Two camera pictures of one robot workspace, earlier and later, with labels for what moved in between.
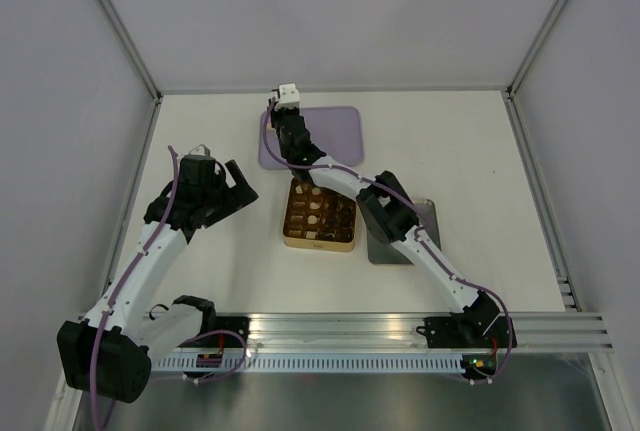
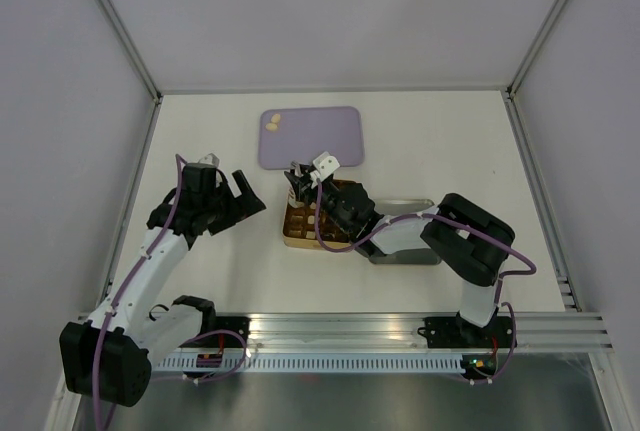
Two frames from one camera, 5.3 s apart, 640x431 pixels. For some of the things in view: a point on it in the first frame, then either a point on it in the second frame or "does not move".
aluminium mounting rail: [410, 332] does not move
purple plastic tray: [338, 131] does not move
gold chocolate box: [320, 219] does not move
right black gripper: [276, 112] → [301, 185]
